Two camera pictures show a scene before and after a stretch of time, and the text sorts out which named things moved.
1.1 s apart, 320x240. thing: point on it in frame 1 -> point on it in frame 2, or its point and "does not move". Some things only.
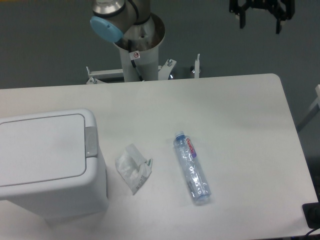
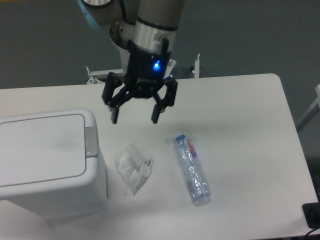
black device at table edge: x=311 y=212 does not move
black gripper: x=283 y=10 -> x=146 y=68
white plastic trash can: x=51 y=161 does not move
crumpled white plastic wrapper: x=134 y=169 does not move
